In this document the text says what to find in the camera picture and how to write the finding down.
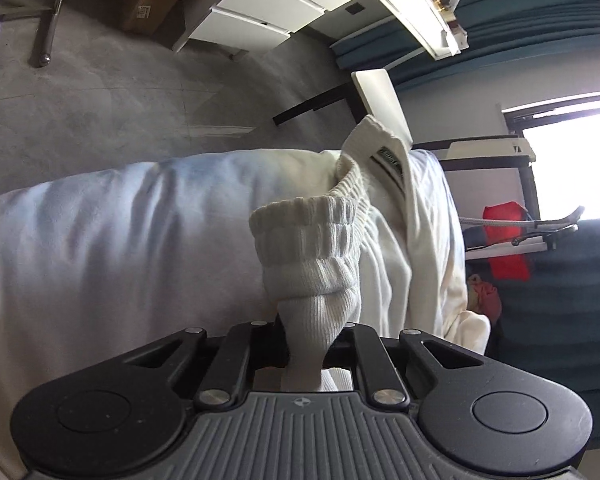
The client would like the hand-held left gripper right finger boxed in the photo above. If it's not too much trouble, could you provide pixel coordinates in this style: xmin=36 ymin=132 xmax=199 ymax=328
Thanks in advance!
xmin=327 ymin=324 xmax=487 ymax=409

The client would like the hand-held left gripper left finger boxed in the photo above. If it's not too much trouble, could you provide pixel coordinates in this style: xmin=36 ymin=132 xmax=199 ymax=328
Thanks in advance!
xmin=122 ymin=320 xmax=292 ymax=409

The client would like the white knit sweater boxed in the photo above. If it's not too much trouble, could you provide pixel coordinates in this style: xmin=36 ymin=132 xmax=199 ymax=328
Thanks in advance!
xmin=249 ymin=115 xmax=492 ymax=394

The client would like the red cloth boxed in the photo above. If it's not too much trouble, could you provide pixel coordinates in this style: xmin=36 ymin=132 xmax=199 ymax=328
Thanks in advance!
xmin=482 ymin=201 xmax=532 ymax=282

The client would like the white sweatshirt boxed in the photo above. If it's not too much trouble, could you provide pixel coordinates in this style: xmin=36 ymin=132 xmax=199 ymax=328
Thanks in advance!
xmin=0 ymin=147 xmax=343 ymax=480

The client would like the dark blue fabric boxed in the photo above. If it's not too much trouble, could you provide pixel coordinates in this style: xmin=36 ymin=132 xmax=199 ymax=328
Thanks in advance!
xmin=485 ymin=217 xmax=600 ymax=448

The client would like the black desk leg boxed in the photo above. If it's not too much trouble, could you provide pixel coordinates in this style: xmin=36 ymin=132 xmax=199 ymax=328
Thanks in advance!
xmin=272 ymin=82 xmax=363 ymax=127

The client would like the white flat panel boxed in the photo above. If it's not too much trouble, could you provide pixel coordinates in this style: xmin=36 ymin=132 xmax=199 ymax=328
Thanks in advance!
xmin=351 ymin=68 xmax=414 ymax=147

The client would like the window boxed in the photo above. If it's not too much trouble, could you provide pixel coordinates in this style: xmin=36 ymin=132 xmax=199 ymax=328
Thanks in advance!
xmin=500 ymin=92 xmax=600 ymax=223

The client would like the white drawer cabinet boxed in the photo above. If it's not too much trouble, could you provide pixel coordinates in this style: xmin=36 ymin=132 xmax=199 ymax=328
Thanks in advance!
xmin=172 ymin=0 xmax=368 ymax=62

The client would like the white desk top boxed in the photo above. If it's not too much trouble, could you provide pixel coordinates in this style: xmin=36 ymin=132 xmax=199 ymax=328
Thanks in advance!
xmin=342 ymin=0 xmax=470 ymax=59

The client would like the teal curtain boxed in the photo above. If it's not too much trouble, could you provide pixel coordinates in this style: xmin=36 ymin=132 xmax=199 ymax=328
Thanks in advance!
xmin=330 ymin=0 xmax=600 ymax=92

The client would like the metal chair leg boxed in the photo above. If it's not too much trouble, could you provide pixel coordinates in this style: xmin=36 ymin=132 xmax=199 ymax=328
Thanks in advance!
xmin=0 ymin=0 xmax=78 ymax=68

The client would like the black shelf frame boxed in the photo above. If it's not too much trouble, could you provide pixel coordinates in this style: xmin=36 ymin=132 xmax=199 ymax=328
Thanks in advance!
xmin=412 ymin=136 xmax=543 ymax=262

